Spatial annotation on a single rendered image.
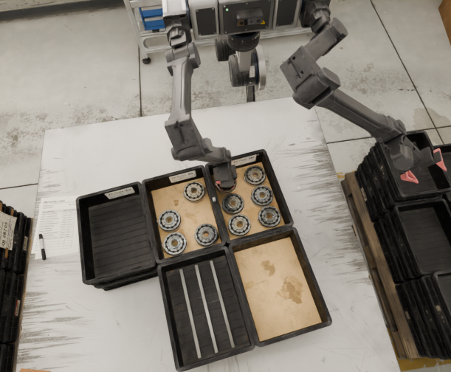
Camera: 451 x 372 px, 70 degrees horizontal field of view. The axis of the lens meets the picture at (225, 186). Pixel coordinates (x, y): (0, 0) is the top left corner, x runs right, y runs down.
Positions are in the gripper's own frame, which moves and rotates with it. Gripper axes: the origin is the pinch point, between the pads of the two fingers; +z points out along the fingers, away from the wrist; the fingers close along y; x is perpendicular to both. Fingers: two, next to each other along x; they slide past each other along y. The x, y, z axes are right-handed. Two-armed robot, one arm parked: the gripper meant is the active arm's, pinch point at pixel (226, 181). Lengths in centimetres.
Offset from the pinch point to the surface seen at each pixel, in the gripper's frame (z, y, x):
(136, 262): 3, -45, -30
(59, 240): 16, -86, -10
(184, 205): 3.7, -21.0, -7.4
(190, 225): 3.6, -19.7, -17.6
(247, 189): 4.1, 9.8, -4.2
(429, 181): 39, 120, -4
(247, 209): 3.9, 7.8, -14.3
